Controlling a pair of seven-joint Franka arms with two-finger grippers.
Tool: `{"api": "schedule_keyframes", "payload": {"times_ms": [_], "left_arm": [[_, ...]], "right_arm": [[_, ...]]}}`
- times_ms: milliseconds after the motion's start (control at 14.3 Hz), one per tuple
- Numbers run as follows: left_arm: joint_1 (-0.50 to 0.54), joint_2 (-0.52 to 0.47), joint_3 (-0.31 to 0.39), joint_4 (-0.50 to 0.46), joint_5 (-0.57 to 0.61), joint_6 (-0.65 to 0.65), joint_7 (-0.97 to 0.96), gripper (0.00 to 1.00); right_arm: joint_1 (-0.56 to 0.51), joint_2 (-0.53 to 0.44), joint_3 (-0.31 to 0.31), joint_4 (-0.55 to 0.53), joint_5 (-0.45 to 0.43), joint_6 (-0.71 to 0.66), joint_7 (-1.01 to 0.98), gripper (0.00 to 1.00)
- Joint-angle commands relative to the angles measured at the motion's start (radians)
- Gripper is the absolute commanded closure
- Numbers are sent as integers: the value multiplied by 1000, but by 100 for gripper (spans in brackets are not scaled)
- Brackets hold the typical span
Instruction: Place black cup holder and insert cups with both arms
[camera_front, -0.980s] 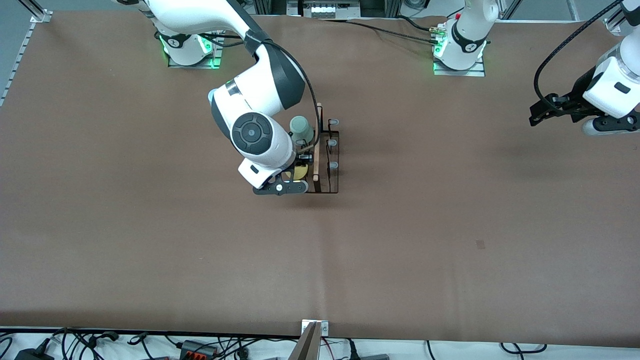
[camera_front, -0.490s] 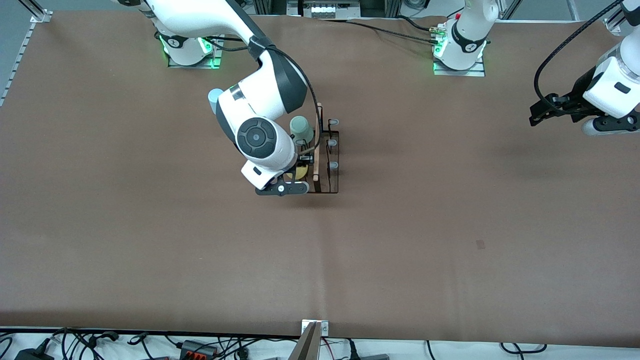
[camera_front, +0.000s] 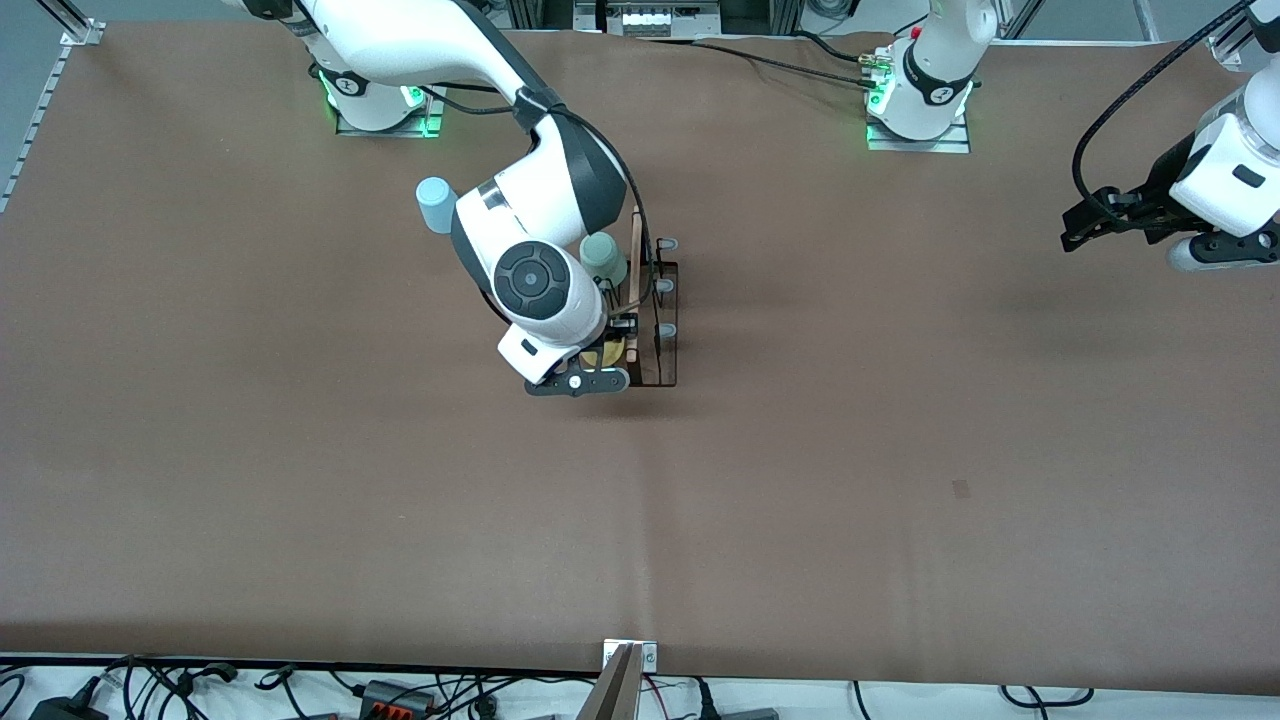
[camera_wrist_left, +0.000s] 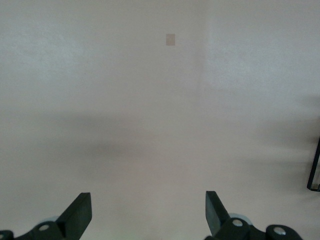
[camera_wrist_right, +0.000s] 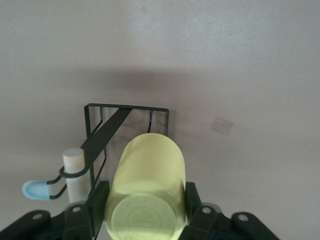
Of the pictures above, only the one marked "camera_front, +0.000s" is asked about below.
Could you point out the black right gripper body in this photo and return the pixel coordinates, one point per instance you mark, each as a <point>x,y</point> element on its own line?
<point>621,324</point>

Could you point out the black power adapter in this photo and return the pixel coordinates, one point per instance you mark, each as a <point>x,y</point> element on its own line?
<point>70,705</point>

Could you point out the white power strip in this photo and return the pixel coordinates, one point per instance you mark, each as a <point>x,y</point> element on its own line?
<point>660,18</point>

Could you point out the teal green plastic cup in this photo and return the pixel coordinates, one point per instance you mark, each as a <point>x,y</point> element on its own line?
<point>603,258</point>

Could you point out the grey camera mount beam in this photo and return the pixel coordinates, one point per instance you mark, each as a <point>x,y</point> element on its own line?
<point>612,695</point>

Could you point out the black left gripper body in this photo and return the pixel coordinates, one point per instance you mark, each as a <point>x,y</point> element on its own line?
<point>1160,192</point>

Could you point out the flat grey box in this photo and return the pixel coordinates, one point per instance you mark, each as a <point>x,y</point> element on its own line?
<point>748,714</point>

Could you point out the black orange connector block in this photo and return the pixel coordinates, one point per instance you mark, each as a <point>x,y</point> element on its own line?
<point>395,700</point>

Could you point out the silver edge bracket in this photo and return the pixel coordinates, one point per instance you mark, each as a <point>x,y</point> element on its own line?
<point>648,655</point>

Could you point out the light blue plastic cup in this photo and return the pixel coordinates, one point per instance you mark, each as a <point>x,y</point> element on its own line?
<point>436,205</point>

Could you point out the yellow plastic cup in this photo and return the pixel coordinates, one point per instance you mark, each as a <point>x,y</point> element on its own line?
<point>603,353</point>

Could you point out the silver corner bracket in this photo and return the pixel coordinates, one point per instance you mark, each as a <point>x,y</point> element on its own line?
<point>82,32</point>
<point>1225,45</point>

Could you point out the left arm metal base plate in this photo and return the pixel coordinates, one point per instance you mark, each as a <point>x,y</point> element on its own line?
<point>915,145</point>

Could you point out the perforated metal rail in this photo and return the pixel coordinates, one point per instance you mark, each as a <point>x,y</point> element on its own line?
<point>30,120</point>

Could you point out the large table cover mat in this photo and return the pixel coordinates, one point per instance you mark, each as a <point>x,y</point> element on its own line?
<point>300,450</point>

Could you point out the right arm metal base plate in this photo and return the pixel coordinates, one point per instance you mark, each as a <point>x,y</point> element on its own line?
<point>432,125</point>

